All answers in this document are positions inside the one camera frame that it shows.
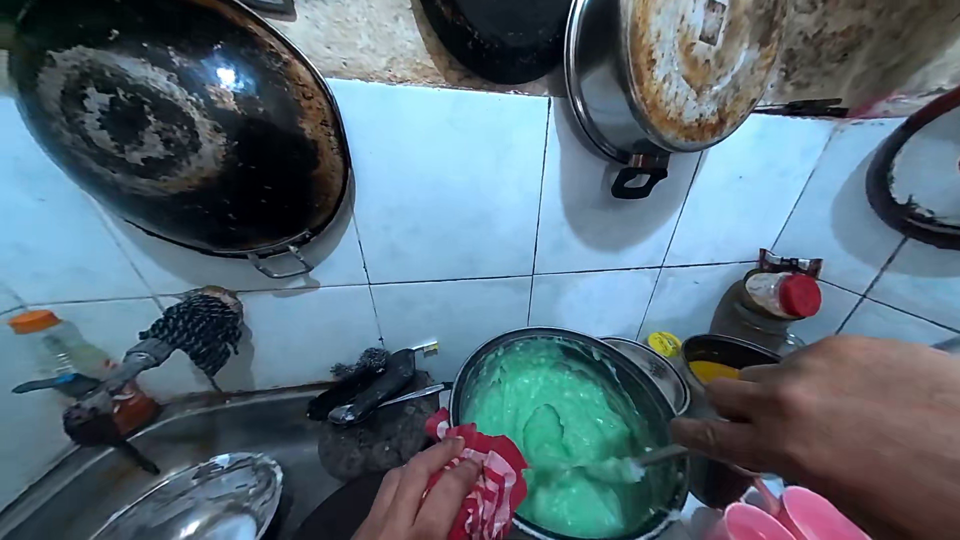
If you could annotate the metal faucet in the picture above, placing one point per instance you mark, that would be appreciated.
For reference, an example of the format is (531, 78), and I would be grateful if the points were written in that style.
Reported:
(135, 367)

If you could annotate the large blackened wok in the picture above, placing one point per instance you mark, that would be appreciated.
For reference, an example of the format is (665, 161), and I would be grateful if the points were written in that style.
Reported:
(255, 157)

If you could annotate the black elongated object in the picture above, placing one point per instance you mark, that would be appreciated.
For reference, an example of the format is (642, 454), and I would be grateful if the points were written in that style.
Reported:
(386, 384)

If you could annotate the shiny metal dish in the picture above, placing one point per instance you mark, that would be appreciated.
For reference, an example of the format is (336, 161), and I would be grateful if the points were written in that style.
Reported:
(217, 502)

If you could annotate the person's right hand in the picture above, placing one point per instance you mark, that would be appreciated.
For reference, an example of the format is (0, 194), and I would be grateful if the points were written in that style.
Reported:
(862, 420)

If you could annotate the small metal spoon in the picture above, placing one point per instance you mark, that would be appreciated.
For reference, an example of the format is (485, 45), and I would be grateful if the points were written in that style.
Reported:
(405, 397)

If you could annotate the round lid with dark rim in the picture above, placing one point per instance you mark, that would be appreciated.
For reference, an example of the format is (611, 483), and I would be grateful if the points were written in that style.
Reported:
(885, 180)

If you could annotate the steel pot with stained bottom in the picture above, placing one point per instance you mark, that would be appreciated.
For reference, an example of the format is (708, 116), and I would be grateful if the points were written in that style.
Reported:
(690, 82)

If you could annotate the black round pan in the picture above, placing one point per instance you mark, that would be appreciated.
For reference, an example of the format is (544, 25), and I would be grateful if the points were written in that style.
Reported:
(502, 37)

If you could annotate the person's left hand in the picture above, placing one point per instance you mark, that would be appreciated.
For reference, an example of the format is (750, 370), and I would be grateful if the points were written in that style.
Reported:
(405, 502)

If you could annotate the steel round plate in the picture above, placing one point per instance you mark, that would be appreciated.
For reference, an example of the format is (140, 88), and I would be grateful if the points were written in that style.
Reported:
(664, 375)

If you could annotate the dark round stone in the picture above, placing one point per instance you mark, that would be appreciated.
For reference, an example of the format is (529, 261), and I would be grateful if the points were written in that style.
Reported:
(375, 454)

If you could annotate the clear jar with red lid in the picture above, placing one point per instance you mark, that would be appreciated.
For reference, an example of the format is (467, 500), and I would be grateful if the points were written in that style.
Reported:
(798, 295)

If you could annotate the red white patterned cloth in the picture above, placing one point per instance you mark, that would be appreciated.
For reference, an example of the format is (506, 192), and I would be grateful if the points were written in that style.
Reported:
(495, 480)

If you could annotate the brown snack packet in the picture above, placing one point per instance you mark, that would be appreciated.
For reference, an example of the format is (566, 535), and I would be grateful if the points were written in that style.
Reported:
(791, 265)

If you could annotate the dark rounded pan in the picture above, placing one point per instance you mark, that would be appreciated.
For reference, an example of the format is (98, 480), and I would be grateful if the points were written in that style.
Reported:
(337, 517)

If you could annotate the green batter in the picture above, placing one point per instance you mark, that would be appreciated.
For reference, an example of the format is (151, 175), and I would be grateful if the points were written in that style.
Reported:
(577, 420)

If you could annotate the metal pot with yellow contents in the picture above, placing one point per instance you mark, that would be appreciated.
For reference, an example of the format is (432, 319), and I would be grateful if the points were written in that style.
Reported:
(697, 420)

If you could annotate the dark metal mixing pot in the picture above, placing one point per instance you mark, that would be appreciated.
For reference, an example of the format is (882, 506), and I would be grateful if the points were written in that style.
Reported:
(667, 495)

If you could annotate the pink plastic cup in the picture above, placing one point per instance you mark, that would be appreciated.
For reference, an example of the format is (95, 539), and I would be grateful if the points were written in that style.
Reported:
(814, 514)
(750, 521)

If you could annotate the person's right fingers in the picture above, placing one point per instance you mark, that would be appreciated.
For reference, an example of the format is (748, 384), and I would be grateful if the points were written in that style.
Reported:
(742, 394)

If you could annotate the yellow round lid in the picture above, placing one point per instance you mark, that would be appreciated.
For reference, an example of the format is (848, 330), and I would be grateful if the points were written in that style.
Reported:
(664, 345)

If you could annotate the person's right thumb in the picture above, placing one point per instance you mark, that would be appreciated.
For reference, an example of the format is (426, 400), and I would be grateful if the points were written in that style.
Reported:
(716, 441)

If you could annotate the stainless steel sink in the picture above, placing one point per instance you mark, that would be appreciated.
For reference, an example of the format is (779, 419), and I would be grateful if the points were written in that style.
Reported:
(300, 450)

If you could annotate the person's left fingers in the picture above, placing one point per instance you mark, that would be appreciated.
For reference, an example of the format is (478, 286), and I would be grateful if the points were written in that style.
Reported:
(426, 480)

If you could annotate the bottle with orange cap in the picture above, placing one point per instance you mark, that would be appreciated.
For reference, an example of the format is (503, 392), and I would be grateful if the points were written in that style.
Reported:
(71, 352)

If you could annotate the metal stirring spoon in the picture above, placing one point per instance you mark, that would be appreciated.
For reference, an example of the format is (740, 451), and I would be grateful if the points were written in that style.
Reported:
(660, 454)

